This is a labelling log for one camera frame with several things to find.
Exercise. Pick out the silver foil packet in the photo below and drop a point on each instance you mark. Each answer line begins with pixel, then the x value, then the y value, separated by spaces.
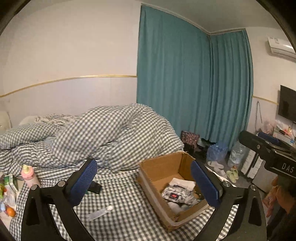
pixel 175 191

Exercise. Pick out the black small packet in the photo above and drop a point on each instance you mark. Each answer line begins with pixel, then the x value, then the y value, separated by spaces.
pixel 94 188

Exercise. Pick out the clear plastic wrapper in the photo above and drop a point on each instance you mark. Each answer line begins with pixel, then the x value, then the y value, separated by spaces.
pixel 100 212

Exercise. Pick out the blue plastic bag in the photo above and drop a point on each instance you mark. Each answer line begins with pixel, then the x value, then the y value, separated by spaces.
pixel 216 151

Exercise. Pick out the teal curtain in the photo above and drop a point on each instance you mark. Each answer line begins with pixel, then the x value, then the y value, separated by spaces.
pixel 185 81

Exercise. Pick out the patterned gift bag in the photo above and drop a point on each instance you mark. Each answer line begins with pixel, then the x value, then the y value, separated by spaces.
pixel 189 138

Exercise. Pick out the black wall television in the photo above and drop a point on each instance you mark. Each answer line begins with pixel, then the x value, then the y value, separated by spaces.
pixel 288 105

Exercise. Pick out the white slipper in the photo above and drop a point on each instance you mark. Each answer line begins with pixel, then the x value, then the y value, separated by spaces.
pixel 220 173
pixel 215 164

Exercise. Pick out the white air conditioner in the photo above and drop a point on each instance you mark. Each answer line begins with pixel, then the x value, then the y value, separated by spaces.
pixel 281 46

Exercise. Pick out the white ribbed suitcase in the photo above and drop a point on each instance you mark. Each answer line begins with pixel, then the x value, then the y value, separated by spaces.
pixel 251 163

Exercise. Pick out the green foil packet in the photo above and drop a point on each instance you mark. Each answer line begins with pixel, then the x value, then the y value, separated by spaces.
pixel 10 182

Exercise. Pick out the plastic bag clutter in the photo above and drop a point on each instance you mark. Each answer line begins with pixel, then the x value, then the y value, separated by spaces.
pixel 281 129

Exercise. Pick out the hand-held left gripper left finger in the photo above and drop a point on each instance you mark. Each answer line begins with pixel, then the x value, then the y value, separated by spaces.
pixel 84 183

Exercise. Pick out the green slipper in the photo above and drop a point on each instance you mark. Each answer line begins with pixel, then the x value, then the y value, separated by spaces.
pixel 231 177
pixel 235 172

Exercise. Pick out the grey checked pillow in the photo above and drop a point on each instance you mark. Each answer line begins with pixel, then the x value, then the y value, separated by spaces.
pixel 25 135

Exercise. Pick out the brown cardboard box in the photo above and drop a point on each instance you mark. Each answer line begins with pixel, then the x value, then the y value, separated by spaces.
pixel 161 169

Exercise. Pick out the pink bottle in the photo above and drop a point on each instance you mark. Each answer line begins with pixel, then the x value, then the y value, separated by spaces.
pixel 29 176

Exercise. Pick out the orange round object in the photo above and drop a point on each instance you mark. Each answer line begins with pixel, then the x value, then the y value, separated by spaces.
pixel 10 212

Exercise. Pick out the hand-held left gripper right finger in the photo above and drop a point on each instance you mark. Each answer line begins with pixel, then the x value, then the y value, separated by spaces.
pixel 205 185

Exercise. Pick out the grey checked bed sheet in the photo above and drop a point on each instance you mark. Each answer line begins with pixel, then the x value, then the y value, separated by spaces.
pixel 129 204

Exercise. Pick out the person's right hand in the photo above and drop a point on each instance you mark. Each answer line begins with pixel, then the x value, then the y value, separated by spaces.
pixel 285 193

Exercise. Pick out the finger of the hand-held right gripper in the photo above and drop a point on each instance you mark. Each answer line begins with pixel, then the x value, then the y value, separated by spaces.
pixel 269 138
pixel 254 143

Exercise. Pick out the orange snack box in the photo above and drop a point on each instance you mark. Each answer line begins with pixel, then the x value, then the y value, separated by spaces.
pixel 269 201

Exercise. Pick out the large clear water bottle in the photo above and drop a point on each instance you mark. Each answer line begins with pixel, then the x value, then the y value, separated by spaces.
pixel 238 154

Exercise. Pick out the colourful snack packet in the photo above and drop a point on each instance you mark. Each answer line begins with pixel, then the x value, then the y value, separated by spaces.
pixel 2 188

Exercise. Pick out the grey checked duvet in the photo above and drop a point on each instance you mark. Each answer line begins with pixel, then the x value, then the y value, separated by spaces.
pixel 104 134

